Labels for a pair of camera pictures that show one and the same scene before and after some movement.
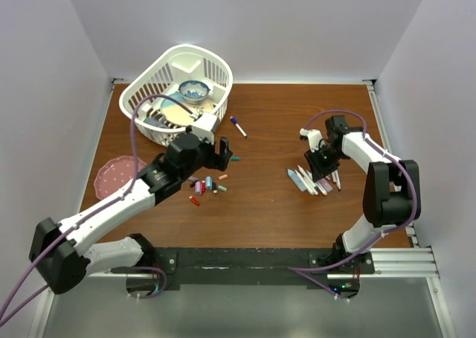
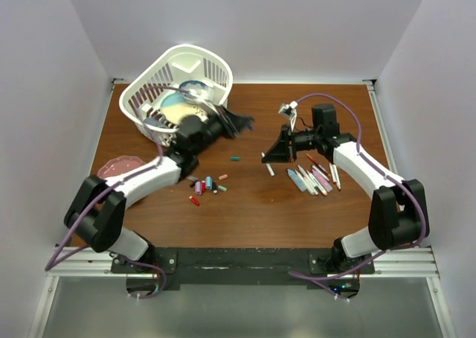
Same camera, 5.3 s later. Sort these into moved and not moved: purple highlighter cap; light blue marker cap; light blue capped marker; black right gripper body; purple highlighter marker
Moved: black right gripper body
Not moved: light blue capped marker; purple highlighter cap; light blue marker cap; purple highlighter marker
